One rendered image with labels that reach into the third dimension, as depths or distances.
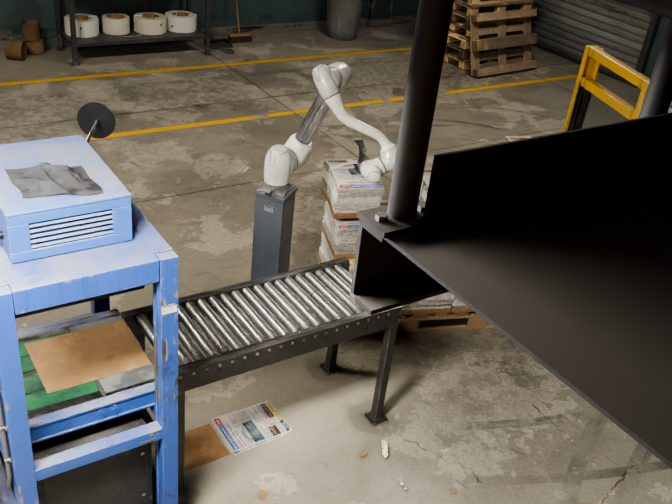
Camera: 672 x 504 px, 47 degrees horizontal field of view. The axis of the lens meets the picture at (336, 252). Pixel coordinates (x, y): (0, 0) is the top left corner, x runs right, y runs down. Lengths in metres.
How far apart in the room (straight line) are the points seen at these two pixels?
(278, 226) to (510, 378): 1.78
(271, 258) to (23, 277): 2.26
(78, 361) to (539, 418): 2.72
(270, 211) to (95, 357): 1.55
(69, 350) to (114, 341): 0.20
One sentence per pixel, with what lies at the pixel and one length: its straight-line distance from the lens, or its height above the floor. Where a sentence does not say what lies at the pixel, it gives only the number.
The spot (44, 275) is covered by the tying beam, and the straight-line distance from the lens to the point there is 2.93.
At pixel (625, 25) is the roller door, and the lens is 11.94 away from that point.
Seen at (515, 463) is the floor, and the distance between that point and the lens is 4.63.
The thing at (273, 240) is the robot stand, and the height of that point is 0.70.
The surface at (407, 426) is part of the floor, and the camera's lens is 4.66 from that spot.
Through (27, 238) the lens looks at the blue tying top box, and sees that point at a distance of 2.98.
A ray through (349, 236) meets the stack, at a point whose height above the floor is 0.77.
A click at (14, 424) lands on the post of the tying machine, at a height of 0.97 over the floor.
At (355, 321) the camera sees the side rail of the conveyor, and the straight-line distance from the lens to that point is 4.02.
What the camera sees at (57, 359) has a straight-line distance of 3.75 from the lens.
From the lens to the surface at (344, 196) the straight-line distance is 4.64.
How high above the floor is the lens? 3.12
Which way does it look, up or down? 30 degrees down
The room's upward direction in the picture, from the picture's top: 7 degrees clockwise
